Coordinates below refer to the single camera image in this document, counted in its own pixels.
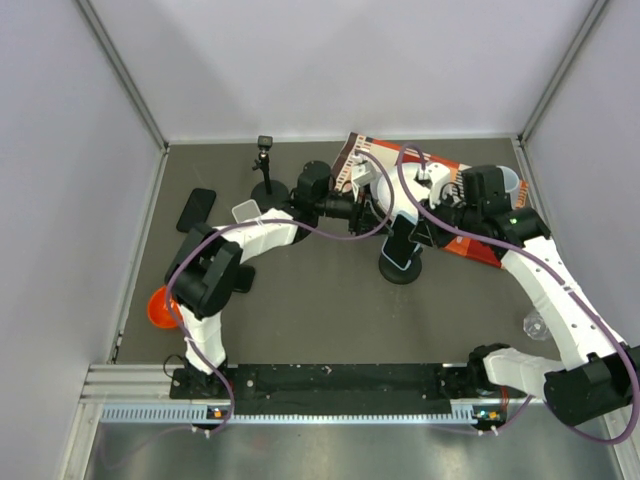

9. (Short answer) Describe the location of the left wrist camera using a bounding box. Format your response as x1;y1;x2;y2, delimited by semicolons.
351;159;379;189

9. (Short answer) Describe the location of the white folding phone stand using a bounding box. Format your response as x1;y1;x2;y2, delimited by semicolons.
231;199;262;224

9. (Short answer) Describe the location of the black round phone stand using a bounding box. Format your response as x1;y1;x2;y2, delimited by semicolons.
378;254;422;285

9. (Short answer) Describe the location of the light blue mug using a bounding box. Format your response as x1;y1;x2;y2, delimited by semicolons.
498;165;521;207

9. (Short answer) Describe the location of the clear plastic cup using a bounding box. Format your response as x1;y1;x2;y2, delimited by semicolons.
523;309;551;341

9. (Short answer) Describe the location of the slotted cable duct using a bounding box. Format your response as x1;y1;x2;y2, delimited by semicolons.
99;399;506;425

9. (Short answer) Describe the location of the orange bowl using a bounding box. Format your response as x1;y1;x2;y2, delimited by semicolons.
147;285;183;329

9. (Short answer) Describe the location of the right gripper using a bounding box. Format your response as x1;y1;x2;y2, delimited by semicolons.
409;189;481;249

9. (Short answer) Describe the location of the black phone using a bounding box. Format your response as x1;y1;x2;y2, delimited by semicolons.
233;265;256;293
176;188;217;233

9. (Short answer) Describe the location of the patterned orange placemat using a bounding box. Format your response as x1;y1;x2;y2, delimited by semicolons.
332;133;500;268

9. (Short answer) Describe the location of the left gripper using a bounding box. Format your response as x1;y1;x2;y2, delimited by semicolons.
315;184;394;238

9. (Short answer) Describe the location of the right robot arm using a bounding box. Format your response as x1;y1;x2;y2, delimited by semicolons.
399;161;639;445

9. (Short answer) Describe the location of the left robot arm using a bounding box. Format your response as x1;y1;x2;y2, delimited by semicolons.
165;162;392;397

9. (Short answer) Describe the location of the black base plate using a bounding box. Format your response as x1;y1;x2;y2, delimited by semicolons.
169;363;481;415

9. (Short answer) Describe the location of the blue case phone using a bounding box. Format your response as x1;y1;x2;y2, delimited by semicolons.
381;211;419;271

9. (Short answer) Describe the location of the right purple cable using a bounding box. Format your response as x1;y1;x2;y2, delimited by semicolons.
396;143;639;446

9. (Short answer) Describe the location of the white plate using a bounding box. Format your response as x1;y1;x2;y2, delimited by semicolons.
373;163;431;220

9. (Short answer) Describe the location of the black camera stand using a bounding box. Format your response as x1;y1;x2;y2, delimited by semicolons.
250;135;289;212

